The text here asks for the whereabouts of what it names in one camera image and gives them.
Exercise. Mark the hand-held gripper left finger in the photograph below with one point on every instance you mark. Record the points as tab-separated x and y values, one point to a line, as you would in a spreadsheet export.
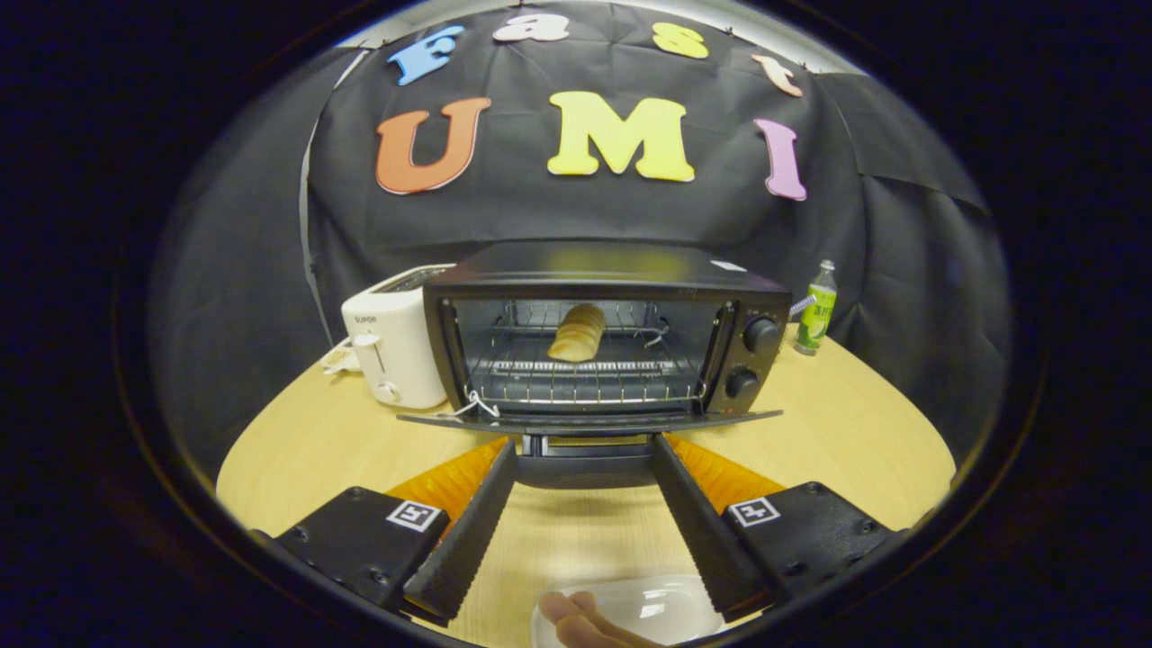
468	540

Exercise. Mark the ridged bread roll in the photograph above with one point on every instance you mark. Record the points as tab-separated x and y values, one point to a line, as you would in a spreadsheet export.
578	333

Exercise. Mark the white rectangular plate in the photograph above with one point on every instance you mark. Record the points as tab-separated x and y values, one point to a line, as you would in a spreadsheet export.
666	607

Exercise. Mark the white pop-up toaster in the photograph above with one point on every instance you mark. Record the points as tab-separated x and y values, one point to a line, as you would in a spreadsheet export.
396	346

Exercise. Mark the black toaster oven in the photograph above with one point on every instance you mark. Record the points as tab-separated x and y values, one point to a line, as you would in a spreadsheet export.
612	265

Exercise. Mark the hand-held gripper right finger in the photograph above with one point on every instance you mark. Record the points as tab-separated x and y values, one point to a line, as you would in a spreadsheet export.
697	531

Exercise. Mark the green label drink bottle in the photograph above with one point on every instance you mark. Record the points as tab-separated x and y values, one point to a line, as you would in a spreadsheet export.
817	315

